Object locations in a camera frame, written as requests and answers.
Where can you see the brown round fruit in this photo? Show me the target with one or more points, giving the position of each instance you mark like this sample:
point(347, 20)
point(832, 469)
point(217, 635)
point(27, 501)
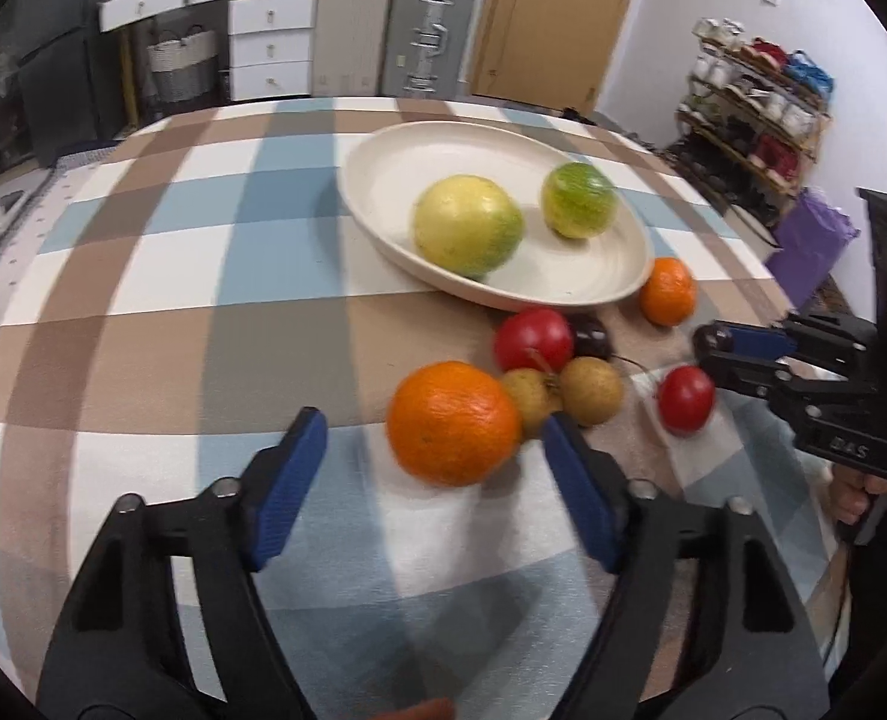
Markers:
point(530, 394)
point(592, 390)

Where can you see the checked tablecloth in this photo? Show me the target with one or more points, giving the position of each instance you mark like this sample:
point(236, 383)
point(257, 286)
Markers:
point(188, 315)

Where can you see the silver suitcase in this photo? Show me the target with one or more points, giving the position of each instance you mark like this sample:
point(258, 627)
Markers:
point(432, 30)

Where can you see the green guava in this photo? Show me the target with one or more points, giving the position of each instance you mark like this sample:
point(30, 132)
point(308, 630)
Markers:
point(577, 201)

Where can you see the person's right forearm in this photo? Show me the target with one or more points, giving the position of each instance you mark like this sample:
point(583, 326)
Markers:
point(886, 585)

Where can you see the beige suitcase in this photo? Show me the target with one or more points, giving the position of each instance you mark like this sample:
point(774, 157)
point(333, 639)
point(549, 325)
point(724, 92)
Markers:
point(353, 22)

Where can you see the purple bag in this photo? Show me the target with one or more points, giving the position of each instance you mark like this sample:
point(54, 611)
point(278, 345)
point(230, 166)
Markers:
point(811, 247)

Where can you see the small red tomato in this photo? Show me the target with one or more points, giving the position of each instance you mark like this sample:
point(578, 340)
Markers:
point(685, 399)

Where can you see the dark grey fridge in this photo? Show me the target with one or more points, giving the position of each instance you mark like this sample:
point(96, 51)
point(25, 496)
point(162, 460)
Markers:
point(53, 75)

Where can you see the large orange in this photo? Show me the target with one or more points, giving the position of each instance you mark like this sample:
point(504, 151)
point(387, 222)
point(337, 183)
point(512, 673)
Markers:
point(451, 424)

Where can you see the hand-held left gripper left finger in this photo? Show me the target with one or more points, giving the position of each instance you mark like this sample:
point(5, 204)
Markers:
point(297, 480)

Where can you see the person's right hand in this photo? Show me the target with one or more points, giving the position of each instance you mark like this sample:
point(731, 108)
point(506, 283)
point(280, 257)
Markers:
point(848, 496)

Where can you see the cream round plate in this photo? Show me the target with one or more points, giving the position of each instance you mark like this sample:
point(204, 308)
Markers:
point(428, 157)

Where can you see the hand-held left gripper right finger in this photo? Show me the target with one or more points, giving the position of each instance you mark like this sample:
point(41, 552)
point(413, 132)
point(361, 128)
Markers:
point(578, 480)

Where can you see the dark purple plum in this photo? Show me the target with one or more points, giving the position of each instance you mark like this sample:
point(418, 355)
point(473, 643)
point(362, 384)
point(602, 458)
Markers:
point(592, 336)

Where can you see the wooden door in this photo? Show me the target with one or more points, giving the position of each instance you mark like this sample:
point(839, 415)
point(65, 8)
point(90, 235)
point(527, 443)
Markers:
point(556, 22)

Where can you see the yellow guava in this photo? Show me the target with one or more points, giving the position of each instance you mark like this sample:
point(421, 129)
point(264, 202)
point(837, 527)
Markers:
point(466, 225)

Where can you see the large red tomato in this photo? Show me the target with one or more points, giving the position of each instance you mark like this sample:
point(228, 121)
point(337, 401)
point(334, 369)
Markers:
point(532, 337)

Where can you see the woven laundry basket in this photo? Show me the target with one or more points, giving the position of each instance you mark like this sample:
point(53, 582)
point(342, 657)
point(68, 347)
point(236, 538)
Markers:
point(182, 64)

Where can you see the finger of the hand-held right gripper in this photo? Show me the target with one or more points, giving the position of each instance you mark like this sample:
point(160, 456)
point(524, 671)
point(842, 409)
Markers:
point(751, 341)
point(743, 376)

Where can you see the yellow pole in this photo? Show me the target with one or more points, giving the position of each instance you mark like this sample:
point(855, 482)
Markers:
point(128, 82)

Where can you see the small orange mandarin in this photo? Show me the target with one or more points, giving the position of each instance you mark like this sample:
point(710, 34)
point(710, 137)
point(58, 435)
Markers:
point(668, 291)

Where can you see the white desk with drawers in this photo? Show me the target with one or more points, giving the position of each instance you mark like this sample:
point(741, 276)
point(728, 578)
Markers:
point(271, 37)

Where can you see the colourful sneaker collection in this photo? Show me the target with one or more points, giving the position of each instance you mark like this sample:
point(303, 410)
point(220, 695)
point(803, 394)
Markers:
point(777, 109)

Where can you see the wooden shoe rack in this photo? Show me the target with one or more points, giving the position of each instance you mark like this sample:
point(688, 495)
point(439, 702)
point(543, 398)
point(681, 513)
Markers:
point(743, 131)

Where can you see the dotted grey blanket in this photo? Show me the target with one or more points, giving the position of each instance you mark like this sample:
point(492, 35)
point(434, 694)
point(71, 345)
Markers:
point(38, 202)

